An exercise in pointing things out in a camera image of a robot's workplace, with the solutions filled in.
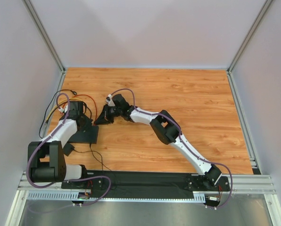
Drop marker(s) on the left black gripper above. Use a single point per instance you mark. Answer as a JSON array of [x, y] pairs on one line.
[[84, 120]]

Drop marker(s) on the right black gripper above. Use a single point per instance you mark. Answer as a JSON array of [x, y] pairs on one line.
[[108, 113]]

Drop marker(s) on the black network switch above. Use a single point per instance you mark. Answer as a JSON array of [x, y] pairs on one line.
[[88, 135]]

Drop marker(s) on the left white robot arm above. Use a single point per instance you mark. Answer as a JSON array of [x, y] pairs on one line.
[[46, 162]]

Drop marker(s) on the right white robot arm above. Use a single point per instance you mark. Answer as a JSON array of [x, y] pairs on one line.
[[166, 129]]

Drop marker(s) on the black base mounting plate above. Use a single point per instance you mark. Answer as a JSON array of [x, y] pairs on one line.
[[152, 185]]

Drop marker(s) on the left aluminium frame post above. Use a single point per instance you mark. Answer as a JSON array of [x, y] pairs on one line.
[[41, 29]]

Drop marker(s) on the aluminium frame post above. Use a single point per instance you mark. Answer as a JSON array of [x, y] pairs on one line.
[[254, 27], [41, 29]]

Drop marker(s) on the grey slotted cable duct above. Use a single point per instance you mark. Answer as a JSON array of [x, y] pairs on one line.
[[76, 196]]

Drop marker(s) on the right aluminium frame post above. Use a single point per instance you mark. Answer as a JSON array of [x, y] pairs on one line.
[[254, 27]]

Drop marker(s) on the front aluminium frame rail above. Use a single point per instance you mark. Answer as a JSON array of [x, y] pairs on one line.
[[241, 184]]

